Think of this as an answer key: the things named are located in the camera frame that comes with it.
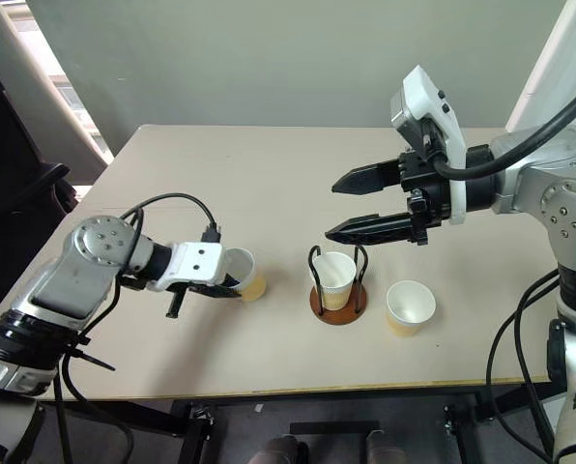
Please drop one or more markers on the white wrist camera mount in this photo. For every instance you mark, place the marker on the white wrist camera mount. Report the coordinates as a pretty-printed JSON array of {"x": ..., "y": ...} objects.
[
  {"x": 196, "y": 261},
  {"x": 423, "y": 92}
]

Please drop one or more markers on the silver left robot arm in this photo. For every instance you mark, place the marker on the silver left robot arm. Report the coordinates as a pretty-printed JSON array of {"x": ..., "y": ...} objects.
[{"x": 70, "y": 285}]

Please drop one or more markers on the black metal table frame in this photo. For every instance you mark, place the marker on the black metal table frame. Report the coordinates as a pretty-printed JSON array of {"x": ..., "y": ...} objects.
[{"x": 196, "y": 435}]

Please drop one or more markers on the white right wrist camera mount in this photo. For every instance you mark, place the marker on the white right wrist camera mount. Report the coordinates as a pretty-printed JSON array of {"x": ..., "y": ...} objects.
[{"x": 423, "y": 92}]

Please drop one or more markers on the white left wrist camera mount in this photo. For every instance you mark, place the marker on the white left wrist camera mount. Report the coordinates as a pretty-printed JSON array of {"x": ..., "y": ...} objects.
[{"x": 196, "y": 261}]

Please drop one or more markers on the white and tan paper cup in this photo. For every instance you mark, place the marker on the white and tan paper cup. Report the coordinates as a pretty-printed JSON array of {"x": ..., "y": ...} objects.
[
  {"x": 410, "y": 304},
  {"x": 251, "y": 287},
  {"x": 334, "y": 280}
]

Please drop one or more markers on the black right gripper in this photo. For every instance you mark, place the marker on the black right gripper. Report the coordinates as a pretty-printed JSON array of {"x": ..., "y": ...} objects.
[{"x": 430, "y": 193}]

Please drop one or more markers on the dark rounded object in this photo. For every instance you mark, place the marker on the dark rounded object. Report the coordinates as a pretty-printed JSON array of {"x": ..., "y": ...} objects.
[
  {"x": 278, "y": 449},
  {"x": 384, "y": 447}
]

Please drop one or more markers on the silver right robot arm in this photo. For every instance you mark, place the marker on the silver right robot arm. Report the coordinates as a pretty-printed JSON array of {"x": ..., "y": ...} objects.
[{"x": 568, "y": 203}]

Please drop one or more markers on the beige diagonal window frame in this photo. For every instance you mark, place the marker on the beige diagonal window frame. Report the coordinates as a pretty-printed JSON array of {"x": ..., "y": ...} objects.
[{"x": 51, "y": 87}]

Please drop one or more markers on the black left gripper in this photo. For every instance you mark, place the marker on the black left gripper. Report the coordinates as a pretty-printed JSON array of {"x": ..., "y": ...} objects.
[{"x": 176, "y": 302}]

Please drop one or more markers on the white board panel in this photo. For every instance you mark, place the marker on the white board panel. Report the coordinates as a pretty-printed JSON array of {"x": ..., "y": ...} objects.
[{"x": 558, "y": 48}]

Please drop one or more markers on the black chair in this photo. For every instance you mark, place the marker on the black chair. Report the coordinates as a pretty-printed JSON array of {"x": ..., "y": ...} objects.
[{"x": 8, "y": 159}]

